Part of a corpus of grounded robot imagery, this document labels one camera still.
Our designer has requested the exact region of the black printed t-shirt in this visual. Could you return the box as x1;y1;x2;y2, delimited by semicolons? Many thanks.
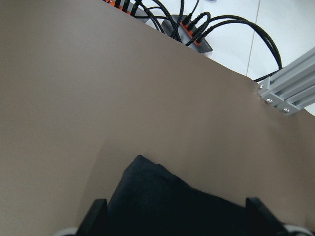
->
108;155;248;236

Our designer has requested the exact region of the aluminium frame post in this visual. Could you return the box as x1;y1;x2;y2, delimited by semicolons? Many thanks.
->
257;48;315;116

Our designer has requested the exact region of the orange grey usb hub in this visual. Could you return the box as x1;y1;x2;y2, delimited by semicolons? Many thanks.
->
161;20;213;54

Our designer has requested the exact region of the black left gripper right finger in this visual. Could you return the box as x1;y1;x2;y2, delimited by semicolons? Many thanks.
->
245;197;289;236

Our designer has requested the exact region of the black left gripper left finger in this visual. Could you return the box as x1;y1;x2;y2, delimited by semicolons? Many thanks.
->
76;199;108;236

